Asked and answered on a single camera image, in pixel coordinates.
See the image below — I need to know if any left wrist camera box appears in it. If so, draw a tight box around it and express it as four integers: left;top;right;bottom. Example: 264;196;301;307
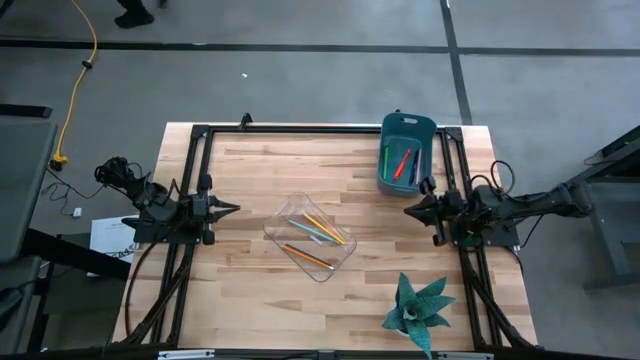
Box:
191;196;209;224

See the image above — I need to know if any white paper sheet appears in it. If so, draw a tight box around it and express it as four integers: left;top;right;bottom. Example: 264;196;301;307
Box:
88;214;140;277

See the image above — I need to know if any teal artificial plant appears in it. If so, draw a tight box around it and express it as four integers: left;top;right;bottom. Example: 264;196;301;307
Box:
381;271;457;360

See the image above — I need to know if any grey metal stand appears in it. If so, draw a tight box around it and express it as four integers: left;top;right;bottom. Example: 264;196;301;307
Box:
551;124;640;292

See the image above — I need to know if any teal pencil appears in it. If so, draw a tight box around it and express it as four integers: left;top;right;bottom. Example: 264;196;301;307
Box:
286;218;335;244

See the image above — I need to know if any dark grey side table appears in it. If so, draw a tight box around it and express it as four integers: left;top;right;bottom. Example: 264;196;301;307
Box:
0;103;59;354

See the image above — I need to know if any person's foot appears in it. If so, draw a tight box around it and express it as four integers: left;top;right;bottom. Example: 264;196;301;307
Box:
113;0;156;30

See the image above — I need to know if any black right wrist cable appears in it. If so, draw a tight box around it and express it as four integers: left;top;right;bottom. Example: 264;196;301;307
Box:
468;159;517;194

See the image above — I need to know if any clear plastic bin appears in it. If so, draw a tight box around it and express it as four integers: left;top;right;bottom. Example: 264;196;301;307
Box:
263;191;358;284

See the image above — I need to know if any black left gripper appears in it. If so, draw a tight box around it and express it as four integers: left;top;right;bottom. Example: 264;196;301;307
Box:
191;173;242;246

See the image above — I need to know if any black aluminium table frame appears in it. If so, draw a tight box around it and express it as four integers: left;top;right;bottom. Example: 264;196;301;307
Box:
110;113;540;354

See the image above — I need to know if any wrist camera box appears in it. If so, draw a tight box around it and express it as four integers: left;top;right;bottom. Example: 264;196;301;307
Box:
191;196;209;224
447;192;467;221

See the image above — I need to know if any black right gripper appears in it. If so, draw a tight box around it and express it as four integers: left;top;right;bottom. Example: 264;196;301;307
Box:
403;175;469;247

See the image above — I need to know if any dark floor cable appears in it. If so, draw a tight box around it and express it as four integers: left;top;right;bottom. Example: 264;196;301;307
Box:
123;242;152;342

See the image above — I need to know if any yellow pencil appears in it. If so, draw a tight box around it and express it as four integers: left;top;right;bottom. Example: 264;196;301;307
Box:
303;213;347;246

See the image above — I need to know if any yellow extension cable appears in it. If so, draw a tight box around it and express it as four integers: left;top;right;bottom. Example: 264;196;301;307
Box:
48;0;99;172

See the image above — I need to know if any dark teal plastic bin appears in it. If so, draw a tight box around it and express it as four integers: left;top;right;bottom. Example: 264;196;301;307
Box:
375;111;439;199

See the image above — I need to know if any red pen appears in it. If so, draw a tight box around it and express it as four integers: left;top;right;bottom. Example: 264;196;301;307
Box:
392;148;413;182

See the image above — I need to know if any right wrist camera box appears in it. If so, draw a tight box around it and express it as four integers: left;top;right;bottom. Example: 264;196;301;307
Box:
447;192;467;221

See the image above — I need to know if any silver bracket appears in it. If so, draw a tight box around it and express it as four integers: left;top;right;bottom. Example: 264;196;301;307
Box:
437;351;496;360
157;349;217;360

